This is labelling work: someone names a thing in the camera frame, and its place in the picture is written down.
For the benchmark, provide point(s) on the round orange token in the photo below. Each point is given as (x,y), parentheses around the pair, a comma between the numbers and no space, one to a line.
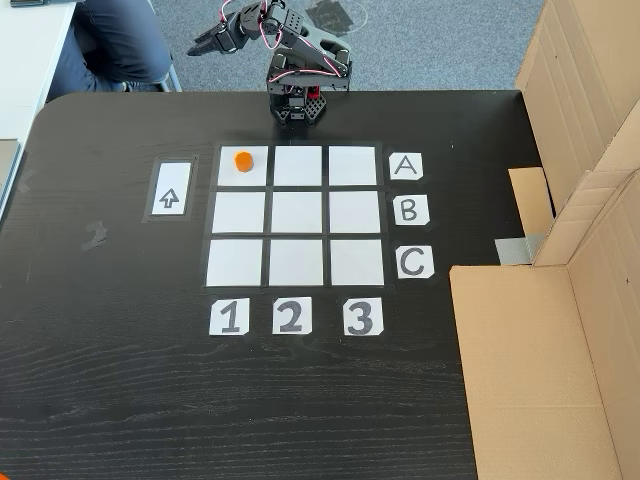
(243,161)

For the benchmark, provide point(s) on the white nine-square grid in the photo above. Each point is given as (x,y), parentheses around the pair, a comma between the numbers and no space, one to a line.
(297,215)

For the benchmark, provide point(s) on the person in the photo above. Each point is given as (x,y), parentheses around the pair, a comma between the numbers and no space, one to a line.
(120,45)

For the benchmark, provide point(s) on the dark tape patch on carpet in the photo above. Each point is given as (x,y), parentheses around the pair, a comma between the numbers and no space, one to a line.
(330,15)

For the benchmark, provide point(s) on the black clamp with red knob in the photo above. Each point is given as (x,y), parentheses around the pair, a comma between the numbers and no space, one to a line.
(314,92)

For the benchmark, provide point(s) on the white arrow paper sheet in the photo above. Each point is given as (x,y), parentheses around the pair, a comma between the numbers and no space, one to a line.
(170,185)

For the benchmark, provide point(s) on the white table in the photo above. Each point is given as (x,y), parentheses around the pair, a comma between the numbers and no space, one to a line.
(25,75)

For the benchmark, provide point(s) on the paper sheet letter A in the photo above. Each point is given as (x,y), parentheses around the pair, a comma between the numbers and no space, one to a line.
(406,166)

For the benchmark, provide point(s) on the clear tape scraps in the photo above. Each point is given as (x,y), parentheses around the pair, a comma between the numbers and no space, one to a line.
(95,237)

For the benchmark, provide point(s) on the paper sheet letter B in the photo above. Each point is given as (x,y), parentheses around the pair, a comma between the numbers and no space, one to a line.
(411,210)

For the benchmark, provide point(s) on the paper sheet number 1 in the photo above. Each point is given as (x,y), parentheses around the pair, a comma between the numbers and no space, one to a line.
(229,317)

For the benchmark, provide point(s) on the paper sheet number 2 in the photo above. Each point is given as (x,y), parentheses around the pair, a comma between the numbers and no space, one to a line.
(292,315)

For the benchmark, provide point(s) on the paper sheet letter C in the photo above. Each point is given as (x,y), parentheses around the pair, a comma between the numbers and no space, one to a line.
(414,262)

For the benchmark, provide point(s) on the paper sheet number 3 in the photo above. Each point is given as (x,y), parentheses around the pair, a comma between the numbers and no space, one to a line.
(363,316)

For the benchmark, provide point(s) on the grey tape at cardboard foot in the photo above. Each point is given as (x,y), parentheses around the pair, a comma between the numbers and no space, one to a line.
(517,250)

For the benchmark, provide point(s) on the large brown cardboard screen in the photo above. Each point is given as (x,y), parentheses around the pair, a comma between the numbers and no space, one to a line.
(550,375)

